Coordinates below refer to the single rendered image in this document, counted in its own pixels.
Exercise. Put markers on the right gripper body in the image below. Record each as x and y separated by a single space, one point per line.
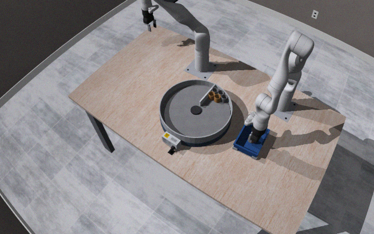
147 11

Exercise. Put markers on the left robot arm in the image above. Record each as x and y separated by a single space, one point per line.
285 79

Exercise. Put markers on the blue crate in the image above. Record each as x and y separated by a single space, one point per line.
243 145

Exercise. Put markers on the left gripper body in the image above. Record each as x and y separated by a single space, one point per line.
257 129

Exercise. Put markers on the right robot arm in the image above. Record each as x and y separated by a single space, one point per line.
202 37

